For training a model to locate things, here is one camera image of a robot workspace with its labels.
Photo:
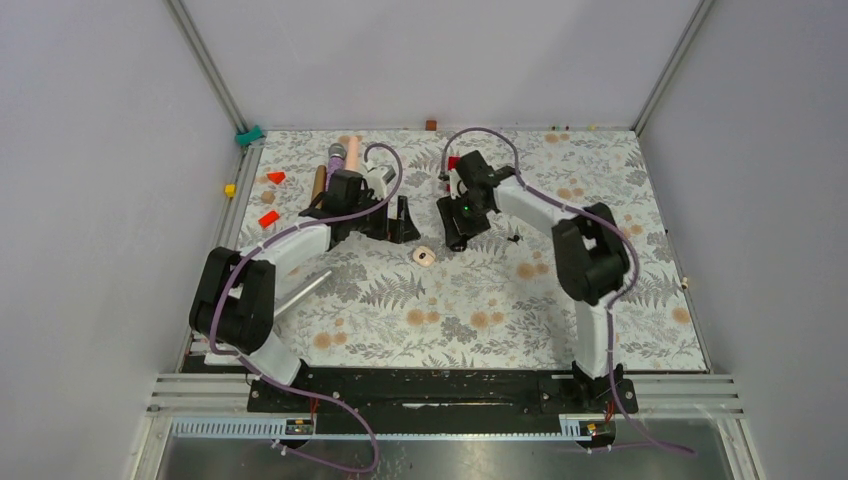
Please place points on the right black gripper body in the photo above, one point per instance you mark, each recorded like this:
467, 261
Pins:
470, 201

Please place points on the beige earbud charging case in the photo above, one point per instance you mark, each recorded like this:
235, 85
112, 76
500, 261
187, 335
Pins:
424, 256

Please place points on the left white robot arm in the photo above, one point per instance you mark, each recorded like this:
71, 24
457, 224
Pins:
234, 302

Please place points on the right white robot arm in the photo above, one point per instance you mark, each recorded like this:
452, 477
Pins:
591, 261

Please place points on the pink microphone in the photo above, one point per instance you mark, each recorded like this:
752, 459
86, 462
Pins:
352, 154

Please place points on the floral patterned table mat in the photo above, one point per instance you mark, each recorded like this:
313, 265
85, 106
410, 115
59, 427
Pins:
498, 304

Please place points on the brown microphone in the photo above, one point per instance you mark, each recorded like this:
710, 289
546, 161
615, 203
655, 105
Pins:
319, 185

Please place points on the purple glitter microphone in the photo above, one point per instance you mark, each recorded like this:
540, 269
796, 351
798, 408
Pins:
337, 158

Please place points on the red flat block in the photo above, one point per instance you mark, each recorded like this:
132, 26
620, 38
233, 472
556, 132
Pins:
268, 219

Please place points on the red triangular block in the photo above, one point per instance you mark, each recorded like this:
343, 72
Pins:
276, 177

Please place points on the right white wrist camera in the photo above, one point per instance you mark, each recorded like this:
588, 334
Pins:
455, 184

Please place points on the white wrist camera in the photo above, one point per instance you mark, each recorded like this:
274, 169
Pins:
378, 180
455, 184

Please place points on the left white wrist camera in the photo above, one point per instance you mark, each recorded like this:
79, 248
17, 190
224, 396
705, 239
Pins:
378, 180

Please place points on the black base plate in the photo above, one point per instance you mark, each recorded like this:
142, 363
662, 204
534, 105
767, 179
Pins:
427, 401

